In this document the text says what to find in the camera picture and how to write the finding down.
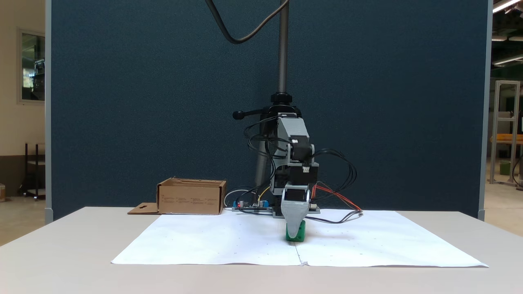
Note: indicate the brown cardboard box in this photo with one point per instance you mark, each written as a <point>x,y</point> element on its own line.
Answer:
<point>190,200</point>

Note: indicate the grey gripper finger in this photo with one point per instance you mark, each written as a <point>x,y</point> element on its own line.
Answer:
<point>295,216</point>

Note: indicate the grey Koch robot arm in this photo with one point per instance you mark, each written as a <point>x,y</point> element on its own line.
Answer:
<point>292,128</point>

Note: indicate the black shelf cart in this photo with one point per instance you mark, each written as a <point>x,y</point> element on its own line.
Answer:
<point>36,163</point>

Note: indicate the framed wall window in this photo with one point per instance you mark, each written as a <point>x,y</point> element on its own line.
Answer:
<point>32,65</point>

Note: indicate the circuit board with white connectors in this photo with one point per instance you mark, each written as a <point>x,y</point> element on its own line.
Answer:
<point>314,209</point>

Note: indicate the black camera tripod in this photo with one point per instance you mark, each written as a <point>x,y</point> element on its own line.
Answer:
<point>283,49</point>

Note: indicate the white paper sheet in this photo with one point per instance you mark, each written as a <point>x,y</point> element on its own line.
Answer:
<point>367,241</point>
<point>204,241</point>

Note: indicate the aluminium profile frame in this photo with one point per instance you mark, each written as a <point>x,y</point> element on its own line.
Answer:
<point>496,130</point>

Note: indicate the green bin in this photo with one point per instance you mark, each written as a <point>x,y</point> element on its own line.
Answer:
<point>505,168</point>

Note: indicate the circuit board with blue terminals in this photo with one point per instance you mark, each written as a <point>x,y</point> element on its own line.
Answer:
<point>249,207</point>

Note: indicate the dark blue partition panel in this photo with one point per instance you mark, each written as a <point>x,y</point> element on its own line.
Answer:
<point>143,102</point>

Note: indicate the green die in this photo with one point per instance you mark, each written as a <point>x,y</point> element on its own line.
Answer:
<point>302,233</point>

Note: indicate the orange table top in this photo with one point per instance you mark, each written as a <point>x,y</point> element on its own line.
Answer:
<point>506,139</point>

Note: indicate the ceiling light strip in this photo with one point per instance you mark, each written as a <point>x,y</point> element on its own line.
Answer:
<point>504,5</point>

